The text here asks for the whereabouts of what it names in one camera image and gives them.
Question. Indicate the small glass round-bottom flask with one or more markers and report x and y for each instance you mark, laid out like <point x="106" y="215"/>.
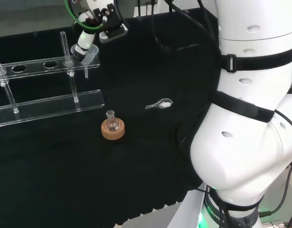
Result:
<point x="111" y="123"/>

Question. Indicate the clear plastic funnel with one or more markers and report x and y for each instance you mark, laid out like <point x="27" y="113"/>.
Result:
<point x="91" y="57"/>

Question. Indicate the clear acrylic funnel stand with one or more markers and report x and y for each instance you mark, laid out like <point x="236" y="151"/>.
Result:
<point x="53" y="105"/>

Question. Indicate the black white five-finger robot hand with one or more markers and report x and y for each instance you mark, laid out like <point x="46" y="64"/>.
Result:
<point x="85" y="40"/>

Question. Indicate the black tripod pole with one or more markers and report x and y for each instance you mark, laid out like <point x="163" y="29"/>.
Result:
<point x="170" y="8"/>

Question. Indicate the black bench cloth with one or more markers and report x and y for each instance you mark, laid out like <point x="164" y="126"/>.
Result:
<point x="136" y="78"/>

